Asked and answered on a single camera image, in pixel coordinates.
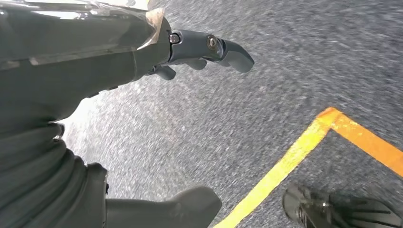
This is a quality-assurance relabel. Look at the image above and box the yellow floor tape square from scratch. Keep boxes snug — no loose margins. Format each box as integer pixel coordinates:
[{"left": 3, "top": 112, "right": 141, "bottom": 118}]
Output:
[{"left": 213, "top": 107, "right": 403, "bottom": 228}]

